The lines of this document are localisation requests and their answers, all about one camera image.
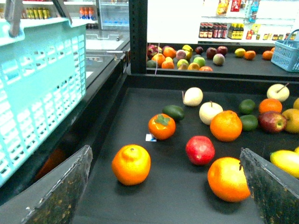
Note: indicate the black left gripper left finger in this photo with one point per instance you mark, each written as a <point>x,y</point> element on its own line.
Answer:
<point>52,199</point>

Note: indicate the dark soy sauce bottles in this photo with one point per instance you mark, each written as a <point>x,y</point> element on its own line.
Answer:
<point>213,30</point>

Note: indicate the small white blue card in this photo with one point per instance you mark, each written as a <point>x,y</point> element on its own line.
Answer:
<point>150,138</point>

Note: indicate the green lime upper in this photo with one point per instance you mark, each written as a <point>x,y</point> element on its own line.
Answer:
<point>247,106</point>

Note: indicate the red pomegranate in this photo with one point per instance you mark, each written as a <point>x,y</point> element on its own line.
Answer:
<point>200,150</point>

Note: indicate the green lime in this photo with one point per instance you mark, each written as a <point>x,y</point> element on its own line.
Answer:
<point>249,122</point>
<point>247,106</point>

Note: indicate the large orange front right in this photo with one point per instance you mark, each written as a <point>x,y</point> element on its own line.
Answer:
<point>227,180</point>

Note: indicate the small orange tangerine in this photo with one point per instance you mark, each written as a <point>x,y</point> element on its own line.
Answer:
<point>270,104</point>

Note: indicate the black metal shelf post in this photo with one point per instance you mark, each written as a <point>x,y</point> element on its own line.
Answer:
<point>138,11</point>

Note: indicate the orange with navel bump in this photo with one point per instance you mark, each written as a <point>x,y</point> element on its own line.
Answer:
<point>131,165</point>

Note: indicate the yellow label bottles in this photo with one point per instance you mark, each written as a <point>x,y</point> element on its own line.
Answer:
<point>235,31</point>

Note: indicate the red apple on shelf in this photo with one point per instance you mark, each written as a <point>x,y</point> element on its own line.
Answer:
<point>272,121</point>

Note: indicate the grey basket handle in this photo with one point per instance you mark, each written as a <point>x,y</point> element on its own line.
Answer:
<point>13,9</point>

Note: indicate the yellow pear right edge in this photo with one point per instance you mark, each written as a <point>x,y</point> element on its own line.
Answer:
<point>292,117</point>

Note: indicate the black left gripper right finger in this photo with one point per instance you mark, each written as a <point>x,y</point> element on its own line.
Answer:
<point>275,192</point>

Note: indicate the green lime lower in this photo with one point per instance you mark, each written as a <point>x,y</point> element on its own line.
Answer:
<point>249,122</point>

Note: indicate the small blue basket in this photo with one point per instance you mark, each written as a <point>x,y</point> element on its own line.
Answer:
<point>286,52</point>

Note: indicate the large orange centre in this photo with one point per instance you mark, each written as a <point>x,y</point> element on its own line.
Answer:
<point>226,126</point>

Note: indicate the large orange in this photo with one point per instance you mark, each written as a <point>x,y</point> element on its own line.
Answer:
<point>227,180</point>
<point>226,126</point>

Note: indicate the white pear rear left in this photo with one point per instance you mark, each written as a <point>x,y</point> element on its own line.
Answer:
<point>192,97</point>

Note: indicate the orange persimmon green calyx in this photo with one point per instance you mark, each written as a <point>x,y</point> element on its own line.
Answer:
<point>161,126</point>

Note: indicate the white pear rear right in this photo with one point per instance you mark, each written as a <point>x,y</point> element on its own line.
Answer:
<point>279,92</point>

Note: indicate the dark green avocado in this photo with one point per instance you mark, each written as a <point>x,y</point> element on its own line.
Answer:
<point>174,111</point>

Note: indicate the teal plastic shopping basket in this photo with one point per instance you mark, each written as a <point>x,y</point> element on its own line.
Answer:
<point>42,78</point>

